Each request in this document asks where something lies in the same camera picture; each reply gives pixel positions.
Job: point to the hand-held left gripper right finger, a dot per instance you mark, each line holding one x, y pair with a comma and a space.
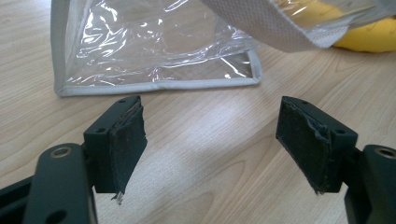
314, 146

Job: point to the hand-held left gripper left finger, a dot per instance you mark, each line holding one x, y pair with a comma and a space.
120, 146

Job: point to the clear plastic bag grey trim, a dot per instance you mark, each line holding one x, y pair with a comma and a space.
162, 43

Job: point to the yellow banana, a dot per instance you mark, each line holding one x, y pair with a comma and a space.
370, 34

